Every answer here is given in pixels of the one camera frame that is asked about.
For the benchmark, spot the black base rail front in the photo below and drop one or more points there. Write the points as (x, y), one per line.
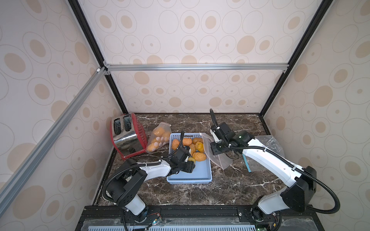
(195, 218)

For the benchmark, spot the clear zipper bag pink strip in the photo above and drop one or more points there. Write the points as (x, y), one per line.
(220, 160)
(160, 134)

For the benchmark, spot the silver aluminium rail back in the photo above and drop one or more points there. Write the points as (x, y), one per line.
(199, 67)

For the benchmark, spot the silver aluminium rail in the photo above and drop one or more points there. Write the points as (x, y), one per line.
(199, 67)
(29, 165)

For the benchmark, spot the silver aluminium rail left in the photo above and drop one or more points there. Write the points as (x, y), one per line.
(29, 165)

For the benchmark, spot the clear zipper bag blue strip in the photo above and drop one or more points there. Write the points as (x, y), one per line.
(270, 142)

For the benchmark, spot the red and chrome toaster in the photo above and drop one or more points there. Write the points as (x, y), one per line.
(128, 136)

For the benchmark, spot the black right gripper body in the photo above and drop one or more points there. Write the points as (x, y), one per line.
(219, 144)

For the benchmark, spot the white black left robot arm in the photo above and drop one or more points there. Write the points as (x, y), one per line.
(123, 185)

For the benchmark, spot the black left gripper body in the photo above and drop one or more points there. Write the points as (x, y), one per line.
(186, 166)

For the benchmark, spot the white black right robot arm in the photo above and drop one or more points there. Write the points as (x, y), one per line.
(300, 182)

